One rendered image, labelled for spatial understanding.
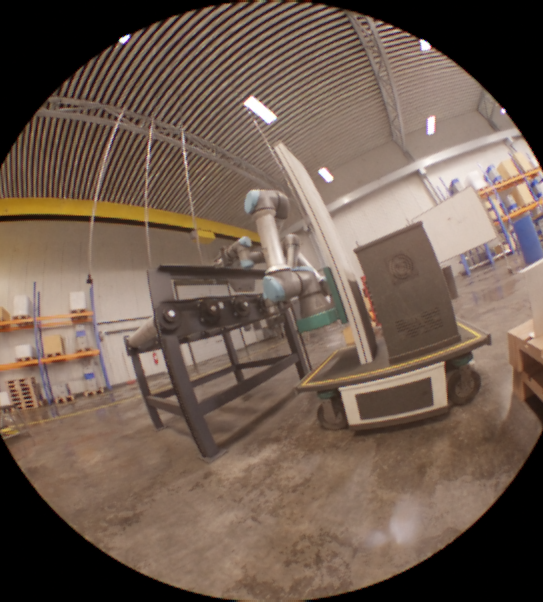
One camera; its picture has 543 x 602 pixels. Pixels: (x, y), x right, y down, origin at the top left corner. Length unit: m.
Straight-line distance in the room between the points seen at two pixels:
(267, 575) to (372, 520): 0.32
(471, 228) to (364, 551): 5.06
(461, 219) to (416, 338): 4.41
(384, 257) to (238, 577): 1.20
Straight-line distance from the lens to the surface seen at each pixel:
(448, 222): 5.17
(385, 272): 0.88
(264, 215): 0.94
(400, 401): 0.93
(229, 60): 8.09
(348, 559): 0.68
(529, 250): 5.34
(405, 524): 0.71
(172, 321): 1.13
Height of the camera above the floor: 0.63
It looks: 8 degrees up
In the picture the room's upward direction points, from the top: 18 degrees counter-clockwise
